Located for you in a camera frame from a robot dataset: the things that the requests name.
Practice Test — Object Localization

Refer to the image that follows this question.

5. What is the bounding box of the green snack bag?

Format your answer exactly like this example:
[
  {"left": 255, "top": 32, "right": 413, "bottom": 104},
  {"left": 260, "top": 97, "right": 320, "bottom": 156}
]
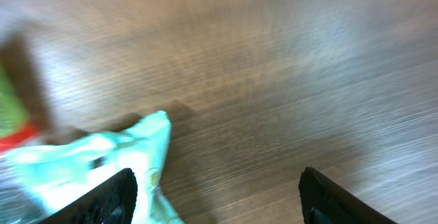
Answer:
[{"left": 1, "top": 66, "right": 38, "bottom": 152}]

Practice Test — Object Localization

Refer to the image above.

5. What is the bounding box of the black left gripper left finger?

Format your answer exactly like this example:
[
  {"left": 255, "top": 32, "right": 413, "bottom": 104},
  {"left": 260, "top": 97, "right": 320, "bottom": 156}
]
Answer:
[{"left": 38, "top": 168, "right": 138, "bottom": 224}]

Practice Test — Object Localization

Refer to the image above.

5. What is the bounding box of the light teal tissue packet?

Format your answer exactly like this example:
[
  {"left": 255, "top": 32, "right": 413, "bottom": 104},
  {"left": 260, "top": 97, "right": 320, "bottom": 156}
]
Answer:
[{"left": 1, "top": 111, "right": 181, "bottom": 223}]

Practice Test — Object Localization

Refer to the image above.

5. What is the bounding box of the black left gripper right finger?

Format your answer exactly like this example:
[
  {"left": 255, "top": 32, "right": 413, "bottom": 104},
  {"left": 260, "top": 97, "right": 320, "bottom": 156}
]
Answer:
[{"left": 298, "top": 166, "right": 396, "bottom": 224}]

